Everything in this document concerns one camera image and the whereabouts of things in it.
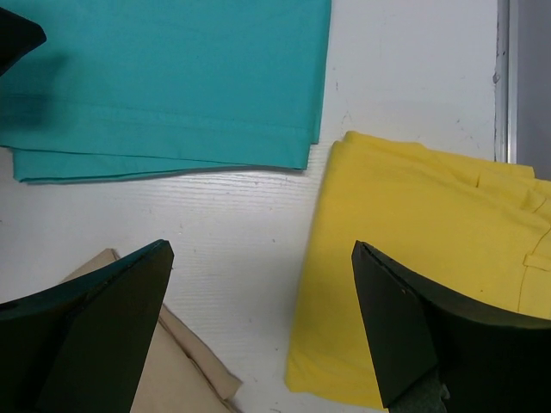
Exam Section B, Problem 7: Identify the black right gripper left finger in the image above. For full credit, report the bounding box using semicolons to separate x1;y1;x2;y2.
1;240;174;412

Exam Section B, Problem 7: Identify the beige garment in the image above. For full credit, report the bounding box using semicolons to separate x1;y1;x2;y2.
65;250;241;412

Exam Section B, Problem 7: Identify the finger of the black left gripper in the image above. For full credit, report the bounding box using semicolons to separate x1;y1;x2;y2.
0;8;46;75

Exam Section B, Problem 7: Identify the yellow garment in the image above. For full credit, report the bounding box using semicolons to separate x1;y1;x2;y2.
285;132;550;409

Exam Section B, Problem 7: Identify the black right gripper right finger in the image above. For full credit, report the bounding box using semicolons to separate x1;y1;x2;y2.
352;242;550;412

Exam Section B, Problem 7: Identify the teal garment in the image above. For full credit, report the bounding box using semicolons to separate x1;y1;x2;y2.
1;1;331;182

